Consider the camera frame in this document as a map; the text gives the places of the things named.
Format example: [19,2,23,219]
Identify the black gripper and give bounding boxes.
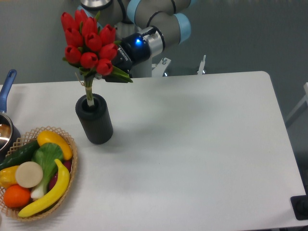
[95,33,151,83]

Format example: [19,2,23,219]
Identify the red tulip bouquet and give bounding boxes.
[61,9,132,107]

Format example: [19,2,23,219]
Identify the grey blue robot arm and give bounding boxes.
[78,0,195,78]

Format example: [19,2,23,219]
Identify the dark grey ribbed vase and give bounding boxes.
[75,94,113,144]

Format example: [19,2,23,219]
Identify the yellow squash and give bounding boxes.
[37,130,73,161]

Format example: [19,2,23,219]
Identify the purple red vegetable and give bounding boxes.
[48,160,72,191]

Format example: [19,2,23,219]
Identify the woven wicker basket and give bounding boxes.
[0,126,77,222]

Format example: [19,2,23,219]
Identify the green bok choy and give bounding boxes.
[31,142,64,200]

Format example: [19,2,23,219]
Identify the green cucumber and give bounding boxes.
[0,140,39,170]

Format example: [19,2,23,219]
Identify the yellow banana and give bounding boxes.
[18,159,70,218]

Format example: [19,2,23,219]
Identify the beige round slice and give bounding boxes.
[15,161,43,188]

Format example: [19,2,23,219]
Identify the yellow bell pepper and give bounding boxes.
[0,166,19,188]

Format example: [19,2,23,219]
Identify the orange fruit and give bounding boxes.
[3,184,31,208]

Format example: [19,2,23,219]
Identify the black device at table edge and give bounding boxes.
[290,195,308,220]

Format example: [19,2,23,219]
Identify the blue handled saucepan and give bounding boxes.
[0,69,21,161]

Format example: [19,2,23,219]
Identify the white frame at right edge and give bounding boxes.
[285,82,308,128]

